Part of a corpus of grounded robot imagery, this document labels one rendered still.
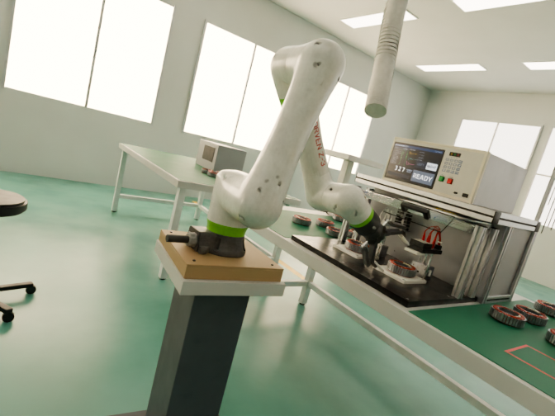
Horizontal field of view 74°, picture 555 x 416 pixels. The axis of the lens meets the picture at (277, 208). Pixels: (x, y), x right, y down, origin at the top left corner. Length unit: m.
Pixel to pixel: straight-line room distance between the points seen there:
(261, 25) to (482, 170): 5.34
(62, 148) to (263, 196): 4.82
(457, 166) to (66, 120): 4.83
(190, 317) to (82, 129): 4.66
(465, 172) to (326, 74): 0.82
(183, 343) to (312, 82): 0.81
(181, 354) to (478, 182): 1.21
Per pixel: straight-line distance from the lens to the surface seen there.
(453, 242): 1.74
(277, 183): 0.93
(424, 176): 1.69
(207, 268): 1.01
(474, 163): 1.61
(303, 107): 0.96
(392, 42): 3.12
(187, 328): 1.15
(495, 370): 1.15
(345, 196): 1.15
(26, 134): 5.57
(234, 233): 1.10
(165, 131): 5.83
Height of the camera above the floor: 1.14
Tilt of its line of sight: 9 degrees down
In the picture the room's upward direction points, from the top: 15 degrees clockwise
